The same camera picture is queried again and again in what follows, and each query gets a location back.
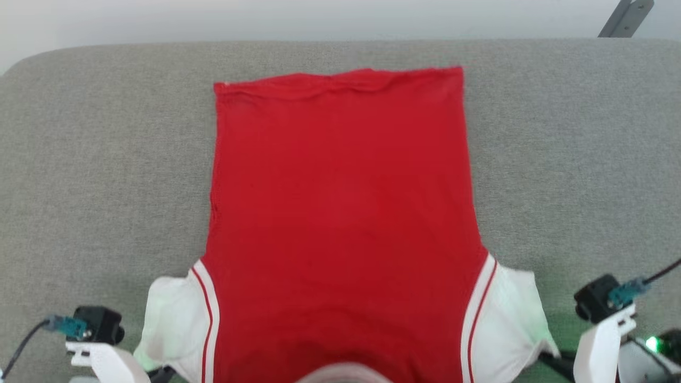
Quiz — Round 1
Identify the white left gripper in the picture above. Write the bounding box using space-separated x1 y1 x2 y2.
65 342 178 383

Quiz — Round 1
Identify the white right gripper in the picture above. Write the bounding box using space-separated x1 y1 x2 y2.
538 303 638 383

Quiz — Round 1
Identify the red shirt with white sleeves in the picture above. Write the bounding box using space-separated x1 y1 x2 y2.
133 66 561 383

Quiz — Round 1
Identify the black cable with teal plug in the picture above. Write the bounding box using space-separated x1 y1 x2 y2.
608 257 681 310
0 314 87 379

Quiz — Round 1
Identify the grey metal wall bracket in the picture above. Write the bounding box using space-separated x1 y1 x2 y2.
598 0 655 38

